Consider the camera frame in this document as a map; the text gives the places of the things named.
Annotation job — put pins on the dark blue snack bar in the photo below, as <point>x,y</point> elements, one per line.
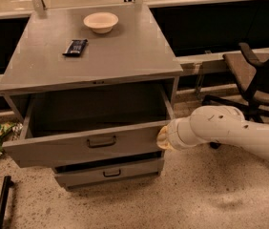
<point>75,48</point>

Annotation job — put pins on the grey top drawer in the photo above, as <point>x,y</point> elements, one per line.
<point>85,125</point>

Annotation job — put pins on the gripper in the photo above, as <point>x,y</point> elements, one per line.
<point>173,135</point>

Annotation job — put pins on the grey drawer cabinet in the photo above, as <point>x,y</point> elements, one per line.
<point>134,51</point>

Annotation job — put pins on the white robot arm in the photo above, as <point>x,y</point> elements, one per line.
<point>217,124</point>

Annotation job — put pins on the black office chair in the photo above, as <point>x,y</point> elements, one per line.
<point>251,73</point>

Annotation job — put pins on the grey drawer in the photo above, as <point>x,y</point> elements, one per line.
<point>113,169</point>
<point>85,125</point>

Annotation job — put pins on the cream paper bowl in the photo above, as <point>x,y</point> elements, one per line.
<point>101,22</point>

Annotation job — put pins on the black stand base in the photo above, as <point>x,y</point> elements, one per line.
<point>7,184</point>

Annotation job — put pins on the grey bottom drawer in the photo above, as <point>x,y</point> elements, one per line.
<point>113,169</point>

